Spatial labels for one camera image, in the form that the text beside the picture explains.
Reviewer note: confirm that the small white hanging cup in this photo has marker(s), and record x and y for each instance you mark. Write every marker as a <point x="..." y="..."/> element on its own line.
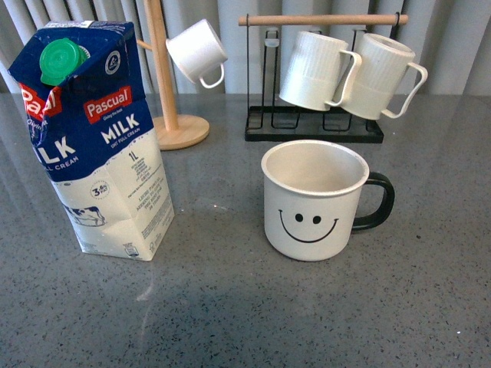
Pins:
<point x="196" y="51"/>

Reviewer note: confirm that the wooden mug tree stand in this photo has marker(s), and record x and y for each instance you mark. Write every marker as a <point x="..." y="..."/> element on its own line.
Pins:
<point x="174" y="131"/>

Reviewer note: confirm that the cream ribbed mug left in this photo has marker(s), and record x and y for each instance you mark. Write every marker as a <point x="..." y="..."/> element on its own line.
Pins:
<point x="321" y="72"/>

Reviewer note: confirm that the white smiley face mug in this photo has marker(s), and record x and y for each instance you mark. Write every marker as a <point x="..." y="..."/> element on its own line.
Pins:
<point x="311" y="195"/>

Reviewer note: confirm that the blue white milk carton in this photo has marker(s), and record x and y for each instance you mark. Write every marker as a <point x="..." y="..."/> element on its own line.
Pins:
<point x="91" y="129"/>

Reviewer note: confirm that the cream ribbed mug right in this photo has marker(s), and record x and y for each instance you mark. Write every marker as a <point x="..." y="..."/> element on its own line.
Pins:
<point x="385" y="62"/>

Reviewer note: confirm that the cream ribbed mug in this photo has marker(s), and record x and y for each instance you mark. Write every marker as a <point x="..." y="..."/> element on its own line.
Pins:
<point x="385" y="62"/>
<point x="321" y="72"/>

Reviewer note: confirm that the black wire mug rack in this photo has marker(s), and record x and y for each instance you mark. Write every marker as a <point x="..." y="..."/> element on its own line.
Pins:
<point x="268" y="121"/>

